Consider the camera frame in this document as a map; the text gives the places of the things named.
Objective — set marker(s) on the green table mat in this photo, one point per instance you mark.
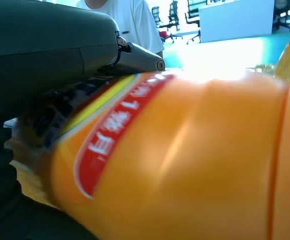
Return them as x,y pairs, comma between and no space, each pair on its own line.
275,46

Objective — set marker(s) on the person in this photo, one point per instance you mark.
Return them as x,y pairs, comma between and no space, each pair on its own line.
134,23

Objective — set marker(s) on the red office chair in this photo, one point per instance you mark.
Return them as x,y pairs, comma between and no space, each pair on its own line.
165,34

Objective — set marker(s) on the white office desk partition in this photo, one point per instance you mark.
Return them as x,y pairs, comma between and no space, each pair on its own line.
235,20

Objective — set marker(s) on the orange detergent bottle clear cap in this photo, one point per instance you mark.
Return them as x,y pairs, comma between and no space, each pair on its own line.
185,159

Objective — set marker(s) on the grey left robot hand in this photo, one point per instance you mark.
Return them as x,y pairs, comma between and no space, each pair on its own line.
47,39

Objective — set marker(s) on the black office chair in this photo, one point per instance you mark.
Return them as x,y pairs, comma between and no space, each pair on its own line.
192,10
174,15
284,16

